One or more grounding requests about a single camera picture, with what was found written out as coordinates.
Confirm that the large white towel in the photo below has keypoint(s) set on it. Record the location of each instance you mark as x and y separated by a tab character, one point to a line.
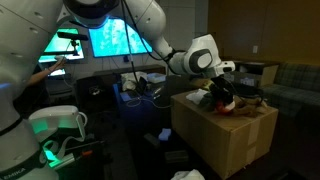
188	175

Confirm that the person's hand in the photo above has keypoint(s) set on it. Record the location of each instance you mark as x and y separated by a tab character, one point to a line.
58	64

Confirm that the open dark laptop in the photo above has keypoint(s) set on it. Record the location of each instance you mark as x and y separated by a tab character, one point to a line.
141	87

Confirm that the tan wrist mount plate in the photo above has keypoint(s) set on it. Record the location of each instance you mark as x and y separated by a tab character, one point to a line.
200	83

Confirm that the white wall outlet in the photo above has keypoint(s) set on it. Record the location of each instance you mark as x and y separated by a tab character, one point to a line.
255	49

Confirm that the blue sponge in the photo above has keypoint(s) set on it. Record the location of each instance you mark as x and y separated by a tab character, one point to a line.
164	134

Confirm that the plaid green sofa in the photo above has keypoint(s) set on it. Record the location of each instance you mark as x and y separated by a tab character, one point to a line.
293	91

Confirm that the white labelled storage bin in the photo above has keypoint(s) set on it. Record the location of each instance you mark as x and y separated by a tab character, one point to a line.
247	81

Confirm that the crumpled white cloth red mark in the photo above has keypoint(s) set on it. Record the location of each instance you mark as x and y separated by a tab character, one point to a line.
196	96

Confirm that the white cloth pile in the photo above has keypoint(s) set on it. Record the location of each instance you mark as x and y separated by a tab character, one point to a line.
131	78

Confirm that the small lit screen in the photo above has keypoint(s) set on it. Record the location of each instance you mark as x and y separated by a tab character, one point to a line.
58	72

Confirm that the person's bare forearm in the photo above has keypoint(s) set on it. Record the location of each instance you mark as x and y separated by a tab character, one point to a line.
40	76

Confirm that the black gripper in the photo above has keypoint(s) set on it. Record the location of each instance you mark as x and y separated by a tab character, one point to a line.
220	88

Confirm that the black tool orange tip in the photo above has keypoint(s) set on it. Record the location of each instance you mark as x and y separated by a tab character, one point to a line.
87	153

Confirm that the black office chair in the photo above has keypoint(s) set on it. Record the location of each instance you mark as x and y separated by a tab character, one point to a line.
86	100

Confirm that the thick black foam block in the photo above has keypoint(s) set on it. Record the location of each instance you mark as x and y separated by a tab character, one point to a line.
176	156

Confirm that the wooden shelf cabinet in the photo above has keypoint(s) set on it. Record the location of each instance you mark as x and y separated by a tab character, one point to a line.
268	73

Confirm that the white plastic bin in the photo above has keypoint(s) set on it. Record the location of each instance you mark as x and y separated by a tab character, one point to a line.
156	78

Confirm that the large cardboard box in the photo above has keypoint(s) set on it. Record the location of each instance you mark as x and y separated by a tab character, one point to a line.
213	146

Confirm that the large wall monitor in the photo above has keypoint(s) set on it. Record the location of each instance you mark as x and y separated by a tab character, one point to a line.
113	40

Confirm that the brown plush toy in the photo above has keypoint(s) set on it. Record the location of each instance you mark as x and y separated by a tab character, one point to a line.
250	108

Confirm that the person in dark clothes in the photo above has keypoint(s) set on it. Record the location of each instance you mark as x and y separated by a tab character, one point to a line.
30	100

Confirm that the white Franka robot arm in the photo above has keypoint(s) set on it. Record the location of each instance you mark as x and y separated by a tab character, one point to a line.
20	50

